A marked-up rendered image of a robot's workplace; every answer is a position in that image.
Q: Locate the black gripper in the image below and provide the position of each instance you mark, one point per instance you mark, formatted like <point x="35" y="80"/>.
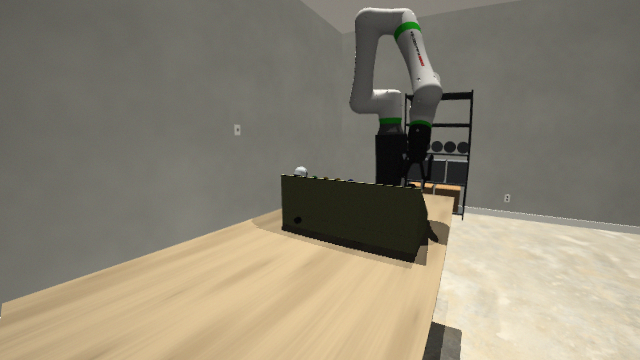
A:
<point x="417" y="153"/>

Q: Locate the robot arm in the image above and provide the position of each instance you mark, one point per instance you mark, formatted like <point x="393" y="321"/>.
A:
<point x="370" y="25"/>

